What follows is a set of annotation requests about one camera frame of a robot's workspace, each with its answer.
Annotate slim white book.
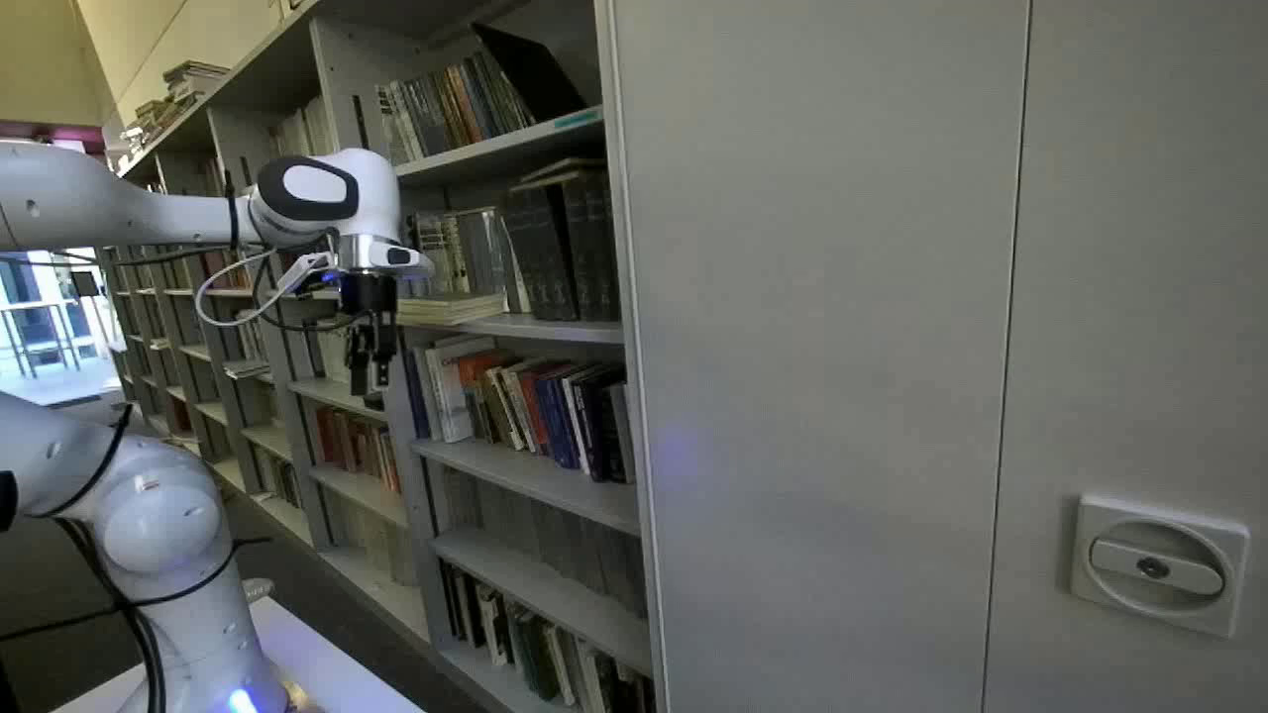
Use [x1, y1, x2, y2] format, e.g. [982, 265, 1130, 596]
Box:
[562, 369, 602, 481]

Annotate black book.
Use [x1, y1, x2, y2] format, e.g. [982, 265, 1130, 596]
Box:
[578, 373, 625, 489]

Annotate mixed paperbacks row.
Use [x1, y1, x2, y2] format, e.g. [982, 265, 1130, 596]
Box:
[434, 558, 664, 713]

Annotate grey metal bookshelf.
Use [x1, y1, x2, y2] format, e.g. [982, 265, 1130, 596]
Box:
[310, 0, 658, 713]
[208, 94, 440, 651]

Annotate distant bookshelf rows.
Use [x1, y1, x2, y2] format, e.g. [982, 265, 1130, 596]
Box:
[94, 102, 328, 546]

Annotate white thin journals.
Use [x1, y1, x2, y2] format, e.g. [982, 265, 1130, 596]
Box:
[374, 76, 418, 167]

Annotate stacked paper boxes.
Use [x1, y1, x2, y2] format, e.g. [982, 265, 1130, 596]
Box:
[130, 57, 233, 136]

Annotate grey bound volumes row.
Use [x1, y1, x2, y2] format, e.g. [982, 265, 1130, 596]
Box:
[434, 464, 649, 613]

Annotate orange red book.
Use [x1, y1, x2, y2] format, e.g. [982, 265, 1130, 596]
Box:
[514, 356, 559, 460]

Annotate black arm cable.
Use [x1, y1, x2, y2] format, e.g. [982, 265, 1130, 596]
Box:
[0, 399, 274, 713]

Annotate white book blue lettering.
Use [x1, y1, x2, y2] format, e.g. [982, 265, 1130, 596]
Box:
[421, 337, 479, 447]

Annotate dark red book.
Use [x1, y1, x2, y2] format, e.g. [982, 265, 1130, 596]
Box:
[454, 350, 510, 452]

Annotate dark hardcover book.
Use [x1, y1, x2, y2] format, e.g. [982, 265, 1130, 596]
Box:
[559, 172, 611, 324]
[500, 184, 577, 324]

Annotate orange thin journals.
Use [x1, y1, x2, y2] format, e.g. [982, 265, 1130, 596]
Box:
[456, 52, 500, 142]

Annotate white table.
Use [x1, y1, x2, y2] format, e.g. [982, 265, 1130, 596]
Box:
[53, 589, 427, 713]

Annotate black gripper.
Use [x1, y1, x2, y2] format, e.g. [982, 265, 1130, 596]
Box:
[337, 265, 406, 411]

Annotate blue thin journals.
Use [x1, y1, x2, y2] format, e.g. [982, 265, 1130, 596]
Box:
[479, 49, 536, 136]

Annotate blue and black journals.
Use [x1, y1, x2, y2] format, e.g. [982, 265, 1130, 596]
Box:
[394, 66, 454, 158]

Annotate green and brown journals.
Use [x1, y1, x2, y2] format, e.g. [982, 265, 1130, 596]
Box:
[434, 59, 477, 152]

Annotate cream paper journal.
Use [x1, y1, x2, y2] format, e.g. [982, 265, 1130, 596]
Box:
[394, 304, 510, 324]

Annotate colourful books row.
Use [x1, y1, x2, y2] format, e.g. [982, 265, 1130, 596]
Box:
[314, 399, 406, 501]

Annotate pale flat book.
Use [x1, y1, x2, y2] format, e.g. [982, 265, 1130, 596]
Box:
[508, 156, 611, 195]

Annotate cabinet latch handle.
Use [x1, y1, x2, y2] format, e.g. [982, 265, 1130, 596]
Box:
[1067, 490, 1258, 645]

